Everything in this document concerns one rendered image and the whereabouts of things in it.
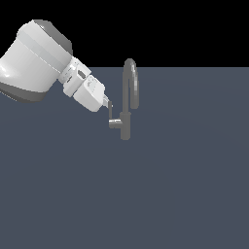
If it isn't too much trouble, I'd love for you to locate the grey faucet handle lever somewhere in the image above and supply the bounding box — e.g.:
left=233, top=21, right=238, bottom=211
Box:
left=107, top=100, right=124, bottom=129

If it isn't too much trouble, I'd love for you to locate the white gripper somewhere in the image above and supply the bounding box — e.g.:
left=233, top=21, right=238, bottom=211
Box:
left=62, top=73, right=112, bottom=114

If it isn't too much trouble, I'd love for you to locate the grey gooseneck faucet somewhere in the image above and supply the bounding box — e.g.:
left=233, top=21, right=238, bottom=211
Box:
left=120, top=57, right=140, bottom=141

